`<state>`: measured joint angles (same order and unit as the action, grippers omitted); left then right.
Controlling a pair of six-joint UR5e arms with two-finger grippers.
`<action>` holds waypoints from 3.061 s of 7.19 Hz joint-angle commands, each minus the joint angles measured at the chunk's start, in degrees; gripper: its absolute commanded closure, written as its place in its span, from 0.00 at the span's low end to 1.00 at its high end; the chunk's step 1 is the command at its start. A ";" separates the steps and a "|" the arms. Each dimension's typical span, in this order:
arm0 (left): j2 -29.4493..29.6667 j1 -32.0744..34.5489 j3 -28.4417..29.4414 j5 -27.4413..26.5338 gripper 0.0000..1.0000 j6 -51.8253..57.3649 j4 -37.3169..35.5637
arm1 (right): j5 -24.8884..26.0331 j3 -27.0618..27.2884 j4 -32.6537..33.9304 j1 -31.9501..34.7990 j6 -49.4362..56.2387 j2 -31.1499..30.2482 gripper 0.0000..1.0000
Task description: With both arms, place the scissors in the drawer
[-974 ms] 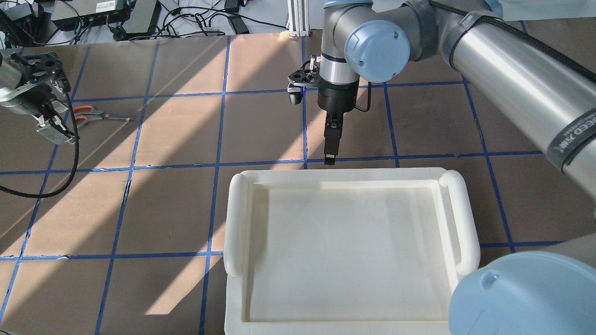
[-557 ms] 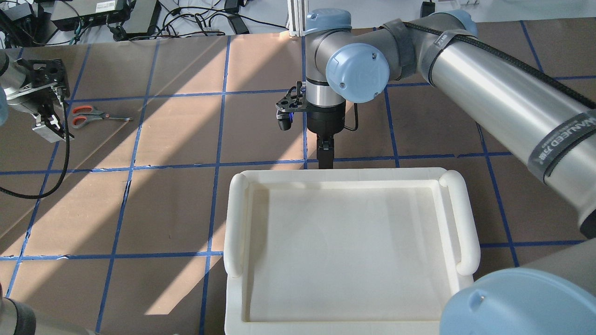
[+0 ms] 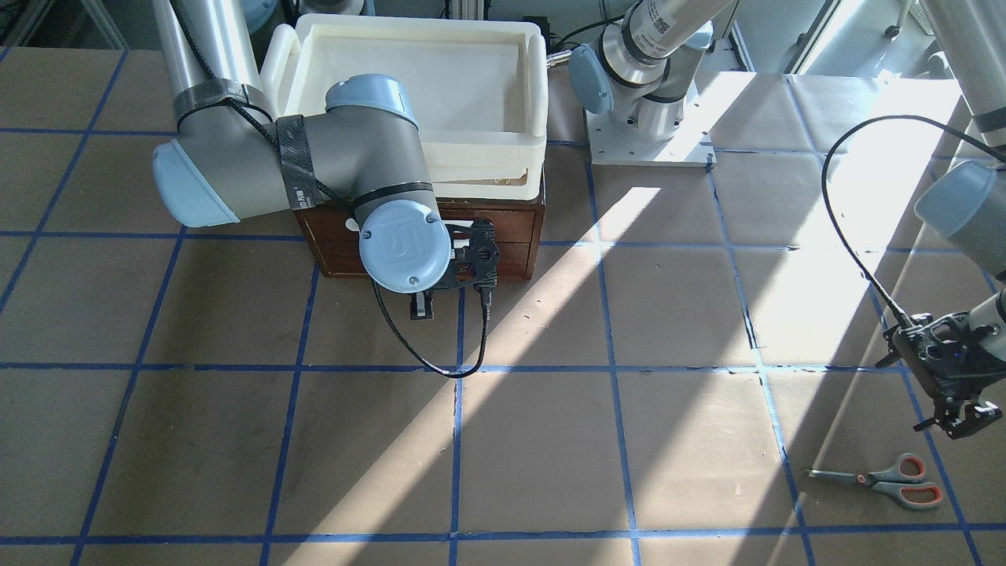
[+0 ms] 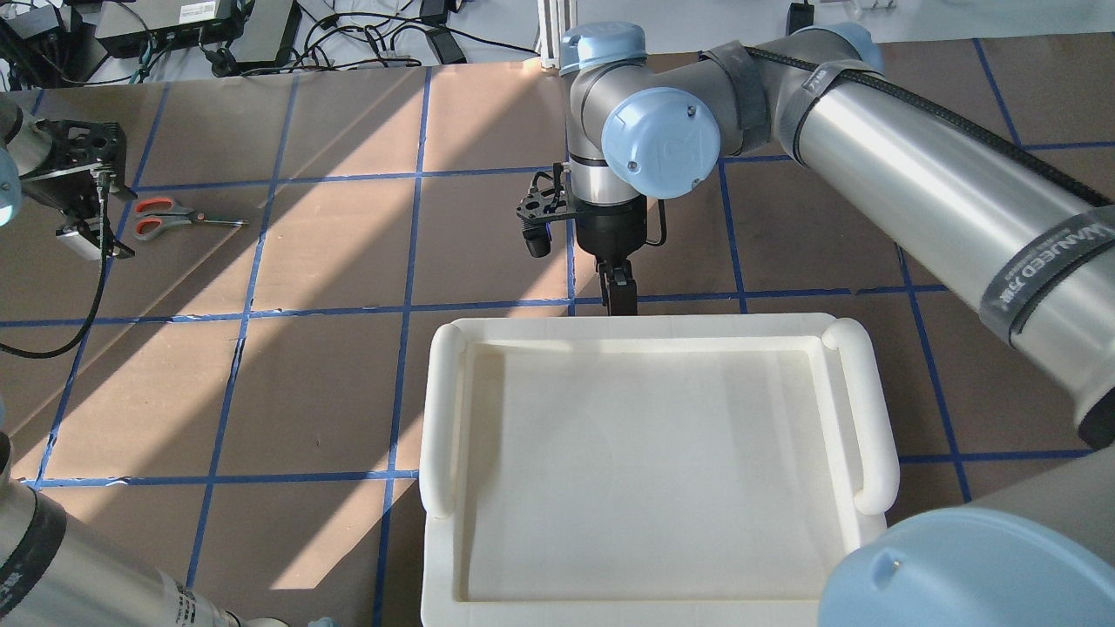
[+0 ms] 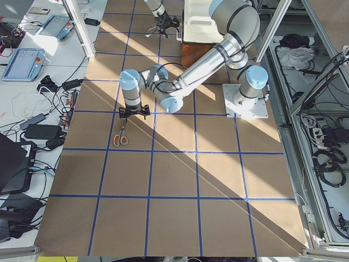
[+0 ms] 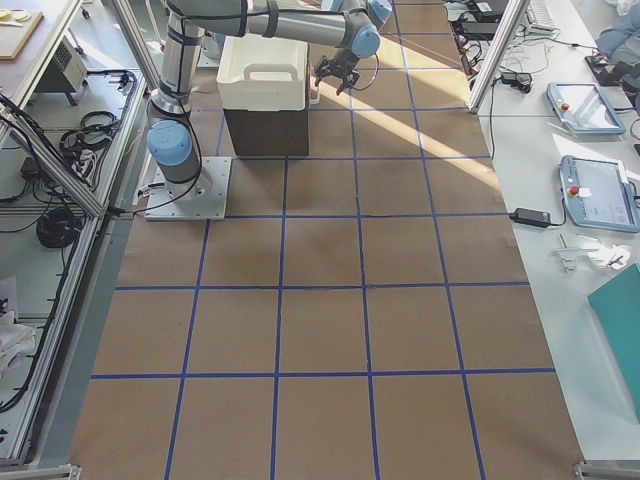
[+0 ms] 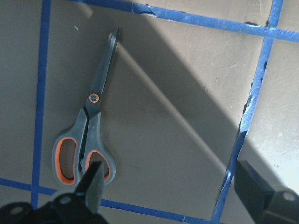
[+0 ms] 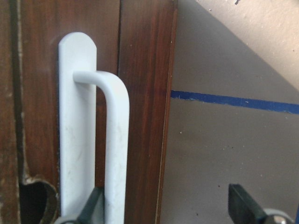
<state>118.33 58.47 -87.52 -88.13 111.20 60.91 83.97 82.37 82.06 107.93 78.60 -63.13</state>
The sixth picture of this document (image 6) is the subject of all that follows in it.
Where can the wooden board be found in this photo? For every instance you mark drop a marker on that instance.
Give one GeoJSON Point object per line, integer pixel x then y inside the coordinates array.
{"type": "Point", "coordinates": [17, 26]}

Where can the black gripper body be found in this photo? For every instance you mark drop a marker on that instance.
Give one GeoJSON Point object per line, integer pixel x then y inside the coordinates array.
{"type": "Point", "coordinates": [342, 64]}

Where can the black power adapter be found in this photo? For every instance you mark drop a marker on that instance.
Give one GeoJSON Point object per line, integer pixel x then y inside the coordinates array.
{"type": "Point", "coordinates": [535, 218]}

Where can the upper teach pendant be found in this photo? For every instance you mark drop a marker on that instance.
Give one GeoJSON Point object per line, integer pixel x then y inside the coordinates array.
{"type": "Point", "coordinates": [583, 109]}

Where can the grey metal box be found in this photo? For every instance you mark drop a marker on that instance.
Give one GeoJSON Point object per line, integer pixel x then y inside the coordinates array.
{"type": "Point", "coordinates": [66, 73]}

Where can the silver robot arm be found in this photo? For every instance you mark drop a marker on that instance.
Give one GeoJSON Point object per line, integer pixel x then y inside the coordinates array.
{"type": "Point", "coordinates": [171, 139]}

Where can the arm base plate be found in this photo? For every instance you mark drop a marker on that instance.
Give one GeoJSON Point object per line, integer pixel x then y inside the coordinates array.
{"type": "Point", "coordinates": [207, 199]}

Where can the white plastic tray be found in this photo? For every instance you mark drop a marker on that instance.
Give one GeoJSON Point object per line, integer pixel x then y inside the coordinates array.
{"type": "Point", "coordinates": [263, 74]}

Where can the aluminium frame post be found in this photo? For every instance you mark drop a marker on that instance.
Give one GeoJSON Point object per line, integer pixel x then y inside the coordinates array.
{"type": "Point", "coordinates": [505, 32]}

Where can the teach pendant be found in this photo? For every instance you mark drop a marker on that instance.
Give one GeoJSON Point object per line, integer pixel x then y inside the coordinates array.
{"type": "Point", "coordinates": [583, 109]}
{"type": "Point", "coordinates": [598, 194]}

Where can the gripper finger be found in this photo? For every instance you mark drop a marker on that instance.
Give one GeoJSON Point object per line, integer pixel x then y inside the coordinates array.
{"type": "Point", "coordinates": [325, 67]}
{"type": "Point", "coordinates": [348, 80]}

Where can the person in blue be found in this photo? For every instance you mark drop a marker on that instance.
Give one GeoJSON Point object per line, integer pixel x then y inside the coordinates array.
{"type": "Point", "coordinates": [620, 43]}

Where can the brown wooden drawer cabinet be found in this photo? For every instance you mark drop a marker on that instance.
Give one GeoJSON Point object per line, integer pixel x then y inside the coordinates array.
{"type": "Point", "coordinates": [269, 133]}

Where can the lower teach pendant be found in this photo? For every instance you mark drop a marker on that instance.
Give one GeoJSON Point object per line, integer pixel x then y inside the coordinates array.
{"type": "Point", "coordinates": [598, 194]}

